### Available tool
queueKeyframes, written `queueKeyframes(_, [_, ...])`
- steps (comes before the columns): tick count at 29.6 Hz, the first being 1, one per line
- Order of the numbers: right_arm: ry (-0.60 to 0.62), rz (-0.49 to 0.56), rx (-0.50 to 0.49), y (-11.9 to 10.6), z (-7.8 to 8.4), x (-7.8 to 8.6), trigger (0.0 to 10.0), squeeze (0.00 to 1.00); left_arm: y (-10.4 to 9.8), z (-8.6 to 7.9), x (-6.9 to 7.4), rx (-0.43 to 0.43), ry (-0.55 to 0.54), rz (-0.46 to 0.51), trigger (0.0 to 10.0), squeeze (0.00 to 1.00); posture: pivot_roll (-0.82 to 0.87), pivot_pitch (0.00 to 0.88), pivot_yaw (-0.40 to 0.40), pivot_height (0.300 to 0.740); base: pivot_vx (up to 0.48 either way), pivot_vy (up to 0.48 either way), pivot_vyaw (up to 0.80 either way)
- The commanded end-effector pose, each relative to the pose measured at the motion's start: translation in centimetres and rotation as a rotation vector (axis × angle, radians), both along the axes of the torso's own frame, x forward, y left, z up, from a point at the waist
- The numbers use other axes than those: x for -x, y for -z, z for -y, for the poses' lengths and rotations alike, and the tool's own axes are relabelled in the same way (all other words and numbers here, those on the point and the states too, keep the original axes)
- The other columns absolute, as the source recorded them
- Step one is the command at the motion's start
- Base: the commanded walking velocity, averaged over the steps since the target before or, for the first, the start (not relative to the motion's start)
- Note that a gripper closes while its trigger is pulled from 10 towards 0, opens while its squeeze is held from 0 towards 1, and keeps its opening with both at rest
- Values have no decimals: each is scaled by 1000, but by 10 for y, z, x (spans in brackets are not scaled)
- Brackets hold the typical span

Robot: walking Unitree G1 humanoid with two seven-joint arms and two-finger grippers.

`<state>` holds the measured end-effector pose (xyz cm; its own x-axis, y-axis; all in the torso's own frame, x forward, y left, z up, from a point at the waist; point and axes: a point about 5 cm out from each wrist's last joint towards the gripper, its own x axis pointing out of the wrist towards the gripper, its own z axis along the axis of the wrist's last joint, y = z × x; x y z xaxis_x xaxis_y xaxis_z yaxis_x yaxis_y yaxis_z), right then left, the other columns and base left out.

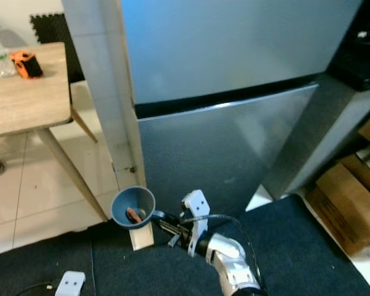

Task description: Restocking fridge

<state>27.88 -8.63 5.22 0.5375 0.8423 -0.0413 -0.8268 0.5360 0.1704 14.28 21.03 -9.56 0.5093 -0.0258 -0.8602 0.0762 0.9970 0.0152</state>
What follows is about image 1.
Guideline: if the orange brown sausage piece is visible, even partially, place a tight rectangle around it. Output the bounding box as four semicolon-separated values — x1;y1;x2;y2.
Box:
125;208;144;223

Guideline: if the dark blue cup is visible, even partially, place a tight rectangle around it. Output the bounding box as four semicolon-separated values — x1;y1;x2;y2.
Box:
111;186;157;228

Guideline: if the grey fridge door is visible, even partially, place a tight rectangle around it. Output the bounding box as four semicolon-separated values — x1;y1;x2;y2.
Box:
136;83;318;216

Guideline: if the grey two-door fridge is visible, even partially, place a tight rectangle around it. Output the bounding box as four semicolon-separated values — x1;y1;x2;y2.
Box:
120;0;364;192

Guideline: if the dark floor mat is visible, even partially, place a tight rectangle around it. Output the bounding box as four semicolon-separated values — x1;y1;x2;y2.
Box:
0;194;370;296

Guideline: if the open brown cardboard box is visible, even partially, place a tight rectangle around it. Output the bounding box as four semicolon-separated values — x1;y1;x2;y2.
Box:
306;154;370;255

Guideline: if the orange black tape measure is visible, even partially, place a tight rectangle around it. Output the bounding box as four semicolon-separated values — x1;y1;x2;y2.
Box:
10;51;43;80

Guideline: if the large clear water bottle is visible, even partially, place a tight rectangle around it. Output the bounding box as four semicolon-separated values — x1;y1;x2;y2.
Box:
0;18;19;79

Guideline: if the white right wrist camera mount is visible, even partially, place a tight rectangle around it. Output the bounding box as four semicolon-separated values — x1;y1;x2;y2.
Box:
181;190;210;240

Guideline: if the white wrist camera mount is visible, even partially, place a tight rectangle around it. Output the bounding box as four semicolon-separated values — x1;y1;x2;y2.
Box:
181;190;210;240
55;271;86;296

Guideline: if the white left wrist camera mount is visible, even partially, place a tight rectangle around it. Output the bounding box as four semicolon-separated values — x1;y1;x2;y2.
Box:
55;271;86;296

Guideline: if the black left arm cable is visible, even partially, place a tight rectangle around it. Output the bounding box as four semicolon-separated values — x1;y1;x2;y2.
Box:
15;282;57;296

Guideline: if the black foam wall mat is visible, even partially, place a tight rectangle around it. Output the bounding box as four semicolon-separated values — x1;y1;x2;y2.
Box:
30;12;86;84

